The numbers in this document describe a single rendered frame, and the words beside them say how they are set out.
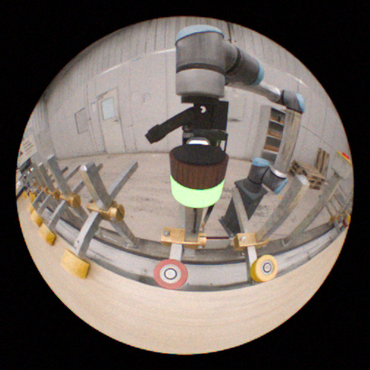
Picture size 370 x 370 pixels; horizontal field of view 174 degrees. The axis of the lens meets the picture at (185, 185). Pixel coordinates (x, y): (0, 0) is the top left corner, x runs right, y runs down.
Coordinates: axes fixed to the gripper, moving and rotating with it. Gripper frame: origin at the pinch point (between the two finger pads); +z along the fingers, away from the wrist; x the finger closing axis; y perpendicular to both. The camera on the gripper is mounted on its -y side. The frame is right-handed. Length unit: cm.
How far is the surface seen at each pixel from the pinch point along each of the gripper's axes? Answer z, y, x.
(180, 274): 10.7, 0.1, -20.3
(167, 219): 101, -27, 56
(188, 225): 4.7, 0.9, -9.5
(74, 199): 4.9, -43.6, -7.9
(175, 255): 15.1, -2.2, -14.0
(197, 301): 11.1, 4.5, -26.8
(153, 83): -89, -99, 258
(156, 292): 11.1, -4.7, -25.8
